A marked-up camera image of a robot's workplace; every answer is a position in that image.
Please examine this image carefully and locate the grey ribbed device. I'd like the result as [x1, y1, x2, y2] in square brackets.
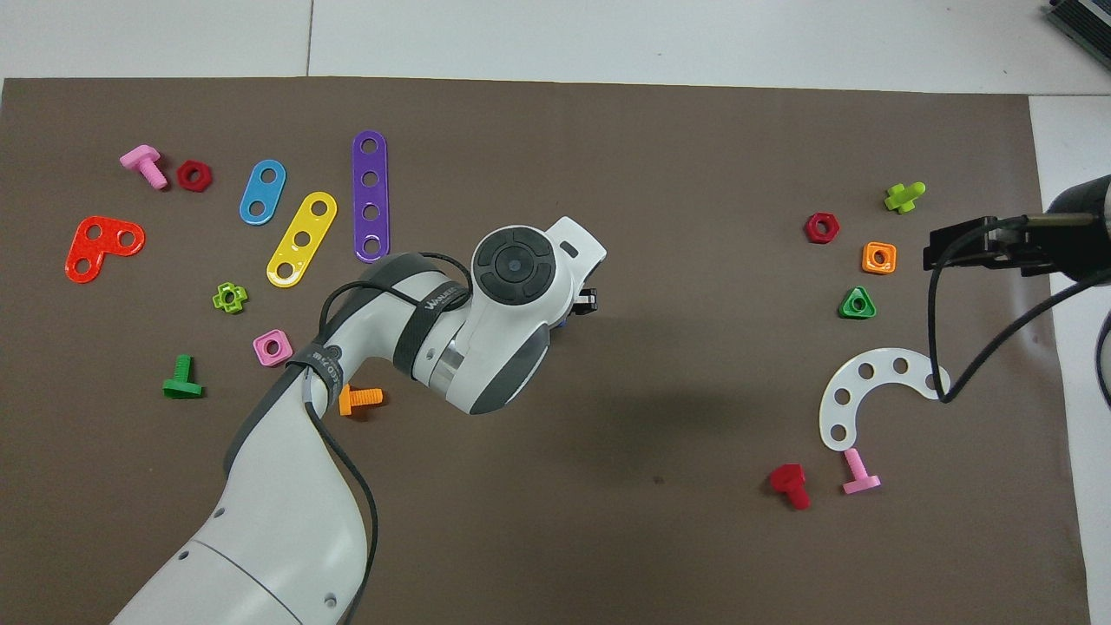
[1046, 0, 1111, 46]

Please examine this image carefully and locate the green plastic screw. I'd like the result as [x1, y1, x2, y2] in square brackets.
[162, 354, 205, 400]

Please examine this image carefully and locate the white curved perforated plate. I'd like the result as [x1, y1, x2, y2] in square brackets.
[818, 349, 952, 453]

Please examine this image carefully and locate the blue two-hole plate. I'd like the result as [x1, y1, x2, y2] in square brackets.
[239, 159, 287, 227]

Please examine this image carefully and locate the orange heart-shaped plate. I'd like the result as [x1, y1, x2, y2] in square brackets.
[64, 215, 147, 285]

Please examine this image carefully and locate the pink square nut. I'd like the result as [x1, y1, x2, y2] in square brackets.
[253, 329, 293, 368]

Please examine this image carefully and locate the orange plastic screw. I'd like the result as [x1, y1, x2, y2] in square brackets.
[339, 384, 385, 418]

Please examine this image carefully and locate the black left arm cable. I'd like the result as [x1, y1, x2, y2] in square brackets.
[299, 252, 477, 625]

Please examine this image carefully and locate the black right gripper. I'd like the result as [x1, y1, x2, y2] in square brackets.
[922, 204, 1111, 283]

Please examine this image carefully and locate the lime green cross screw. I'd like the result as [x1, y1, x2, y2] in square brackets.
[884, 181, 927, 214]

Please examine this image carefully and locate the purple four-hole plate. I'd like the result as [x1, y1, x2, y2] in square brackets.
[352, 130, 391, 264]

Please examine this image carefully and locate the red plastic screw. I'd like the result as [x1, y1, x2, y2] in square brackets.
[769, 464, 812, 510]

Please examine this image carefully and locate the pink plastic screw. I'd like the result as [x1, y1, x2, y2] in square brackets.
[119, 144, 169, 191]
[842, 448, 882, 496]

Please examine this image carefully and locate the yellow three-hole plate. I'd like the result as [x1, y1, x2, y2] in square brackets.
[266, 191, 339, 288]

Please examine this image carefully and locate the brown table mat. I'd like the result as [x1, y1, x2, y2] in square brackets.
[0, 76, 1090, 625]

